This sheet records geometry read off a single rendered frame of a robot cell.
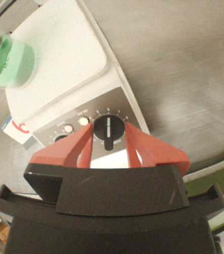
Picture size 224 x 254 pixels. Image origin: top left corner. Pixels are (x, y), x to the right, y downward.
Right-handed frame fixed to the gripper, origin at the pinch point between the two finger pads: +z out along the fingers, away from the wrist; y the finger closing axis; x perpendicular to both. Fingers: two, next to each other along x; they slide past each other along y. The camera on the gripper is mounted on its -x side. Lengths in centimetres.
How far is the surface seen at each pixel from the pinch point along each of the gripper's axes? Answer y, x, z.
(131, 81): -3.0, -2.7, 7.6
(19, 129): 16.5, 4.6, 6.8
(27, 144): 16.1, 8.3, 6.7
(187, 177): -12.0, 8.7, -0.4
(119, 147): -1.1, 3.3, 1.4
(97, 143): 1.3, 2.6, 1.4
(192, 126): -11.6, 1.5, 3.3
